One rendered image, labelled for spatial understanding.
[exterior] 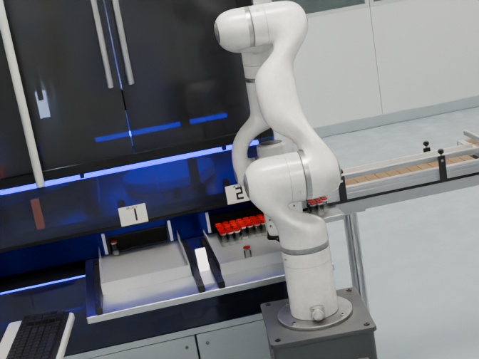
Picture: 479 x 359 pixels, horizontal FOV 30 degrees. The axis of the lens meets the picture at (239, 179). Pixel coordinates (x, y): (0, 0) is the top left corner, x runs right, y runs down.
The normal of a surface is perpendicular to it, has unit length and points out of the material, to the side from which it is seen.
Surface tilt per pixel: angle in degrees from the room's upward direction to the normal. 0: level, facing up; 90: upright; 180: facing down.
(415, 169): 0
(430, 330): 0
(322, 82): 90
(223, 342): 90
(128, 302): 0
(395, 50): 90
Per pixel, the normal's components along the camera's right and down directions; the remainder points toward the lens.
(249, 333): 0.18, 0.24
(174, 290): -0.16, -0.95
